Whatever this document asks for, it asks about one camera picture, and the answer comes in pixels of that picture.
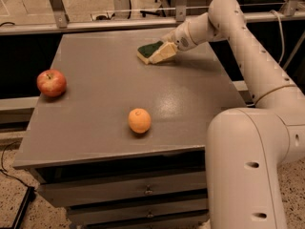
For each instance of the middle cabinet drawer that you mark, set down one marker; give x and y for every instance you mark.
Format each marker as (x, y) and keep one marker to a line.
(145, 211)

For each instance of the bottom cabinet drawer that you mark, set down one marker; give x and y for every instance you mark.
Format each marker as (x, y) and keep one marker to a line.
(172, 221)

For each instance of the cabinet drawer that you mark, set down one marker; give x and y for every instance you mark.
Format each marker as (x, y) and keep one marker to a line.
(145, 211)
(100, 190)
(172, 221)

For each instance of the red apple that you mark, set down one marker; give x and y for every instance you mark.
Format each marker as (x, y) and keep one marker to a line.
(51, 83)

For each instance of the top cabinet drawer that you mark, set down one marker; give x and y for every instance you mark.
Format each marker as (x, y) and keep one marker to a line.
(100, 190)

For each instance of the grey metal railing frame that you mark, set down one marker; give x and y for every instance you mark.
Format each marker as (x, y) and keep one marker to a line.
(50, 16)

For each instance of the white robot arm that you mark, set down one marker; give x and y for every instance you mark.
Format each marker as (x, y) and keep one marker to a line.
(245, 145)

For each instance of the grey drawer cabinet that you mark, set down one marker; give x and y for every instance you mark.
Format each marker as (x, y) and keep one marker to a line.
(85, 134)

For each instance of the green and yellow sponge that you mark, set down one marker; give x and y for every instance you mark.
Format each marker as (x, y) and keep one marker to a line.
(145, 52)

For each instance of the orange fruit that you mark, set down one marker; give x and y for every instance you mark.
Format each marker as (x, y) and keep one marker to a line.
(139, 120)

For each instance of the black flat floor object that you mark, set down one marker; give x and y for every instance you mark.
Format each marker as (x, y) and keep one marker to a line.
(27, 199)

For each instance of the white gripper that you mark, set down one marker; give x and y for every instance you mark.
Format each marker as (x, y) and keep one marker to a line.
(178, 37)

